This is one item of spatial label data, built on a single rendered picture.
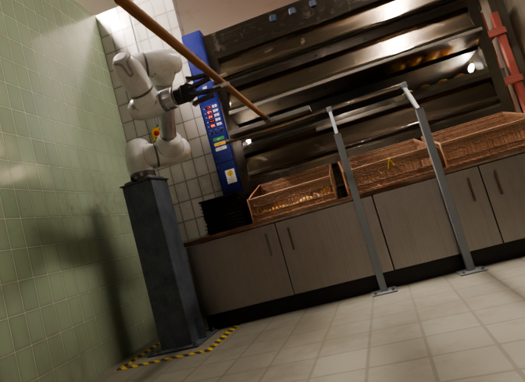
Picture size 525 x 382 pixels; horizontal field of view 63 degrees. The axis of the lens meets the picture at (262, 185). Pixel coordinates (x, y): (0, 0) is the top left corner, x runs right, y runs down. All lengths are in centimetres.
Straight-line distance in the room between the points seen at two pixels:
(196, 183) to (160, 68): 122
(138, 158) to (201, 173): 78
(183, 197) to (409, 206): 170
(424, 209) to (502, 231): 42
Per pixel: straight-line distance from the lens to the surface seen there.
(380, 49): 336
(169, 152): 272
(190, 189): 339
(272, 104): 321
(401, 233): 263
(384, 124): 322
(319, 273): 265
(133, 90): 185
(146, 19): 124
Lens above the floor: 52
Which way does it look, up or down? 6 degrees up
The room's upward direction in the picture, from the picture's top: 16 degrees counter-clockwise
